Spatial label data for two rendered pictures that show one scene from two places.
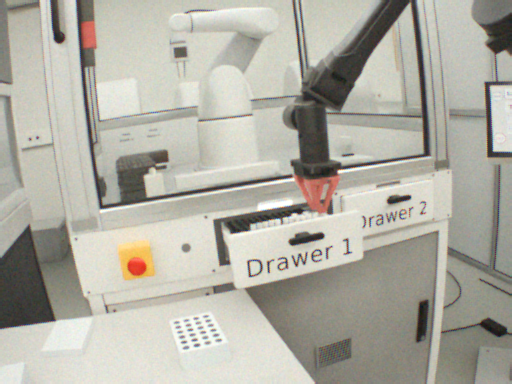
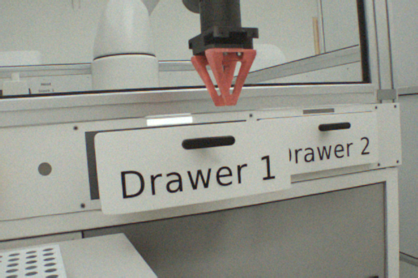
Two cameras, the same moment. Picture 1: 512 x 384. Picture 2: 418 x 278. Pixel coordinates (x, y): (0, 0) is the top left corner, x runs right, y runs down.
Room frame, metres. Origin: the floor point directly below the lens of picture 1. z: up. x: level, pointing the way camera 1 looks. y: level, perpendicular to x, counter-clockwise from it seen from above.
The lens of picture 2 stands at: (0.23, -0.03, 0.94)
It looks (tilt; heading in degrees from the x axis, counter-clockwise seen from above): 3 degrees down; 355
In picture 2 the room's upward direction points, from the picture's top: 4 degrees counter-clockwise
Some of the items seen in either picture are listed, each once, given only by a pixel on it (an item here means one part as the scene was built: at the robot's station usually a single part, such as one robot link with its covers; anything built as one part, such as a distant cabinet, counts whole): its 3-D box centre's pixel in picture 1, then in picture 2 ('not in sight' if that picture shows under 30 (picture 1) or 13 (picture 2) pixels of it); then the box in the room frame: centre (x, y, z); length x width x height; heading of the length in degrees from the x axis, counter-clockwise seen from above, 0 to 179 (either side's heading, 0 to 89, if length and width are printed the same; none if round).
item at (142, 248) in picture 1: (136, 260); not in sight; (0.83, 0.27, 0.88); 0.07 x 0.05 x 0.07; 106
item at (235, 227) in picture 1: (268, 226); not in sight; (1.01, -0.02, 0.87); 0.22 x 0.18 x 0.06; 16
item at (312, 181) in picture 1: (317, 188); (225, 72); (0.79, -0.12, 1.00); 0.07 x 0.07 x 0.09; 16
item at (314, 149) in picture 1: (314, 151); (220, 21); (0.79, -0.12, 1.07); 0.10 x 0.07 x 0.07; 16
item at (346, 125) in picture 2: (396, 198); (330, 126); (0.99, -0.35, 0.91); 0.07 x 0.04 x 0.01; 106
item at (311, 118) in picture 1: (310, 119); not in sight; (0.80, -0.12, 1.13); 0.07 x 0.06 x 0.07; 12
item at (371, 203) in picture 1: (391, 208); (323, 142); (1.02, -0.35, 0.87); 0.29 x 0.02 x 0.11; 106
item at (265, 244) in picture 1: (300, 248); (200, 164); (0.81, -0.08, 0.87); 0.29 x 0.02 x 0.11; 106
